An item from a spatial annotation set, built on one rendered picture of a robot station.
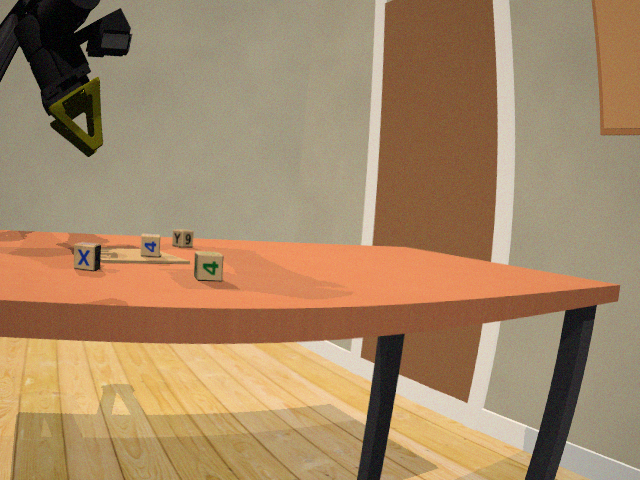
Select beige flat mat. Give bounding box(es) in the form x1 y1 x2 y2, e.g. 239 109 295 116
100 248 190 264

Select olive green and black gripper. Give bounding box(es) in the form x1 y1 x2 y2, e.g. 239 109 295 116
29 37 103 157

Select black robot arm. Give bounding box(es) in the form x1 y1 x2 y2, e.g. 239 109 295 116
0 0 132 82

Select beige letter block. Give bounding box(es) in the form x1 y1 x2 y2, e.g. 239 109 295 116
194 251 224 282
172 230 194 248
74 242 101 271
141 234 161 258

